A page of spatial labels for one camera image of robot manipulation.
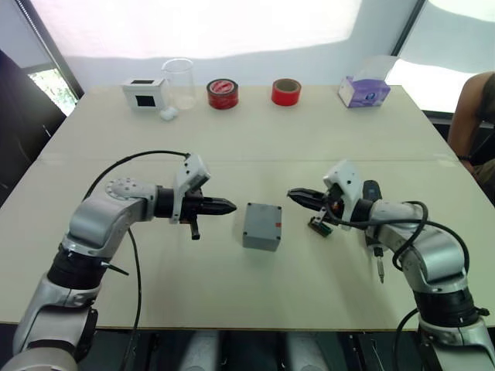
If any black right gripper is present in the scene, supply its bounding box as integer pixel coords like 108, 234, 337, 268
286, 184, 346, 237

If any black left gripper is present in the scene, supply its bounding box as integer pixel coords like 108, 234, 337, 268
179, 189, 237, 241

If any grey plastic junction box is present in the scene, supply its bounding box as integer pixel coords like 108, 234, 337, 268
242, 202, 283, 253

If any black electric screwdriver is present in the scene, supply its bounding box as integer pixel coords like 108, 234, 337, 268
362, 179, 388, 285

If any purple tissue box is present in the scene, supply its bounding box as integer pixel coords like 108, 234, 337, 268
338, 55, 399, 109

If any white box with black windows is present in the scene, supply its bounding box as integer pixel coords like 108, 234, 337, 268
122, 77, 166, 113

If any red tape roll cardboard core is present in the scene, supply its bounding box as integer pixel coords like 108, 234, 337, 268
270, 78, 302, 107

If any red tape roll black core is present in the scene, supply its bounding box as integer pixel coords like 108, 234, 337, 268
206, 77, 240, 111

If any clear glass beaker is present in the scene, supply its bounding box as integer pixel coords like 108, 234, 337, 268
161, 57, 197, 113

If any person's dark clothing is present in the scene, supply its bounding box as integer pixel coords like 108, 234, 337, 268
469, 71, 495, 186

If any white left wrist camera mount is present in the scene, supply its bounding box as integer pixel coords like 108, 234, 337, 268
169, 153, 212, 225

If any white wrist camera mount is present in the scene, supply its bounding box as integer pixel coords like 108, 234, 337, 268
323, 159, 367, 232
169, 153, 212, 225

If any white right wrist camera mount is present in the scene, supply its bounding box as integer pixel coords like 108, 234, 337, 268
323, 159, 367, 232

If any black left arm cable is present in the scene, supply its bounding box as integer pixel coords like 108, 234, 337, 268
82, 150, 191, 333

